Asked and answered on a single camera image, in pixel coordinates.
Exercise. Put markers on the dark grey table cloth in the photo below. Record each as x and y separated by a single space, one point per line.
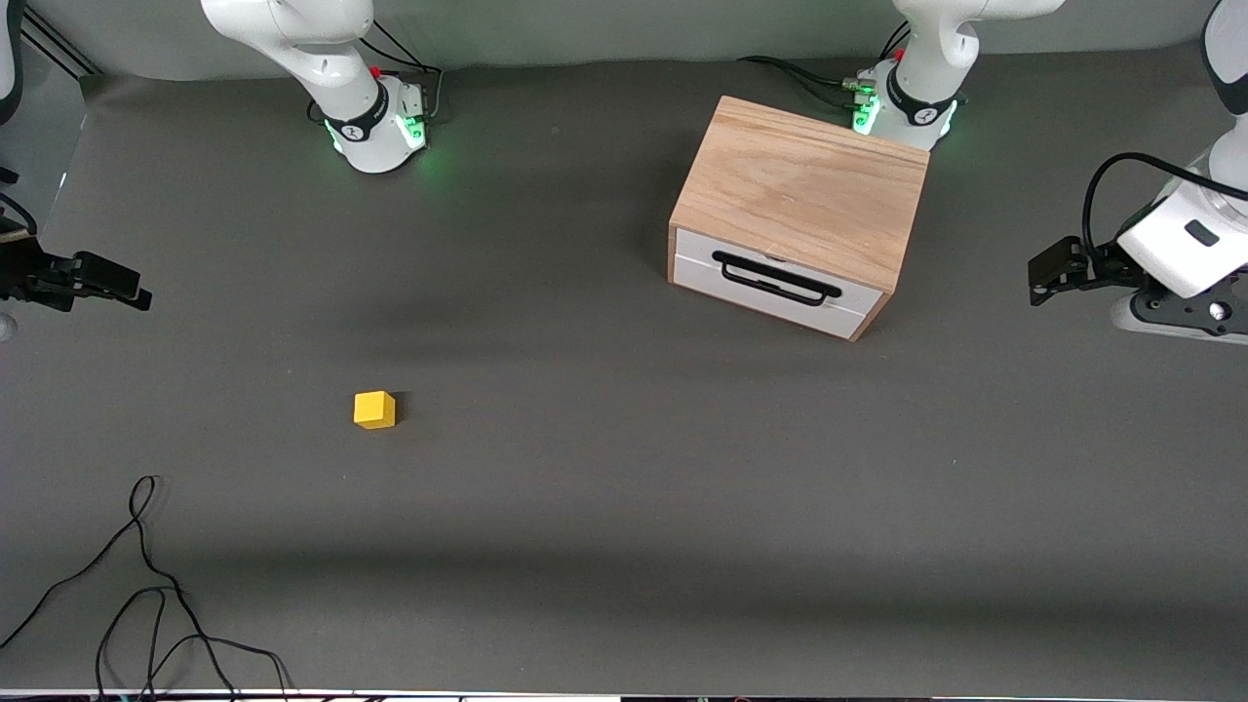
624 487

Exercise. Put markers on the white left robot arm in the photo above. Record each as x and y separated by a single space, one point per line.
926 58

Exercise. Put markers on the wooden drawer cabinet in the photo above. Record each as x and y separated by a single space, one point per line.
809 185

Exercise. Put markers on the white-fronted wooden drawer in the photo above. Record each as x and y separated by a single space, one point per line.
702 278

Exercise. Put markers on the yellow cube block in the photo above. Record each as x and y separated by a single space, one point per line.
373 410

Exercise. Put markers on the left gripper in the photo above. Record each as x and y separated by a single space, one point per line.
1100 270

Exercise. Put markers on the black metal rail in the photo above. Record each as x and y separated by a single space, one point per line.
58 49

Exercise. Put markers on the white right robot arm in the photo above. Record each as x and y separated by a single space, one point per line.
322 58

